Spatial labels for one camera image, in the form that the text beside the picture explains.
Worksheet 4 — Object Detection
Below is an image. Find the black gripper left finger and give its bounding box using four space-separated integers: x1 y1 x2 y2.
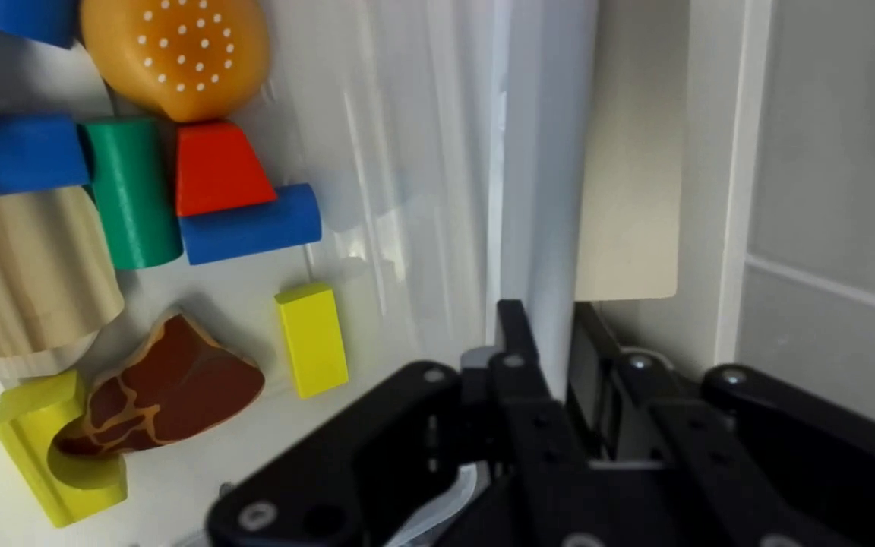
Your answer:
203 299 601 547

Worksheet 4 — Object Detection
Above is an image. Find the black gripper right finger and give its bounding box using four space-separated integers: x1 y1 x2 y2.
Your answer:
568 302 875 547

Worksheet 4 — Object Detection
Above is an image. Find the clear plastic storage bin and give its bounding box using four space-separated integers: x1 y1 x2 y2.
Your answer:
0 0 512 547

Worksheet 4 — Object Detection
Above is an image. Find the yellow rectangular block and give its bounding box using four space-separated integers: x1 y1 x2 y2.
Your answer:
274 283 352 402

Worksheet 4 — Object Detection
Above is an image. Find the blue cylinder block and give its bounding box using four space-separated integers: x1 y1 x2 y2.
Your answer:
177 183 324 266

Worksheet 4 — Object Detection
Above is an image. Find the brown toy steak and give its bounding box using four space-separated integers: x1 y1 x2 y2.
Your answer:
53 310 266 459

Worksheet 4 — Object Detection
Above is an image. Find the red trapezoid block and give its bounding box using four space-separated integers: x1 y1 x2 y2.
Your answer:
172 119 278 221

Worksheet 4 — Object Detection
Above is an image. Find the green cylinder block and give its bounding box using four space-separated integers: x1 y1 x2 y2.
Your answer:
81 119 185 273

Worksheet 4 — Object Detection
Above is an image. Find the orange toy burger bun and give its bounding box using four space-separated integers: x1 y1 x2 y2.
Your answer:
78 0 274 123

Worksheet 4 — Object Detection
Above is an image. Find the beige ridged toy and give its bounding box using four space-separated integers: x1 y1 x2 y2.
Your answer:
0 186 127 385

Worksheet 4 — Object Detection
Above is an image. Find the long blue block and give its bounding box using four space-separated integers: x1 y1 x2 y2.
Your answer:
0 113 93 202

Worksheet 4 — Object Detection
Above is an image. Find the short blue block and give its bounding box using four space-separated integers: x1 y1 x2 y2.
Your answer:
0 0 81 50

